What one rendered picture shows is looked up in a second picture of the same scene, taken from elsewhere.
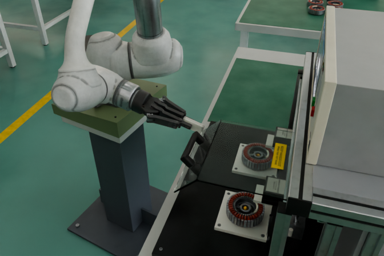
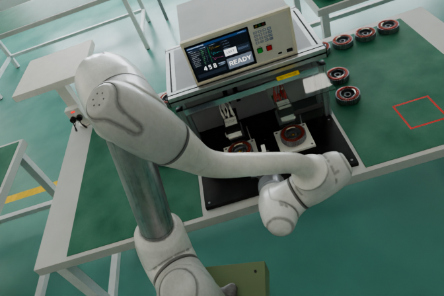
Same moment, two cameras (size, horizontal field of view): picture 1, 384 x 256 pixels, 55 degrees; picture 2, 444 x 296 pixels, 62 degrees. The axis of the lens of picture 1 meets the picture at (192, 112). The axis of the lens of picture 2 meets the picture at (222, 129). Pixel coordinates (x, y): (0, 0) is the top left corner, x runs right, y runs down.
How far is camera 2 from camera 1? 155 cm
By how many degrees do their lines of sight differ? 75
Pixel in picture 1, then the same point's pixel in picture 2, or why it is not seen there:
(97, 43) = (197, 279)
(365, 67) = (263, 6)
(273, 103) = not seen: hidden behind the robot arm
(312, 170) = (300, 49)
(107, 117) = (260, 279)
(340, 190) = (306, 40)
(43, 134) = not seen: outside the picture
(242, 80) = (119, 225)
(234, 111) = (178, 204)
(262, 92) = not seen: hidden behind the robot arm
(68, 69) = (323, 160)
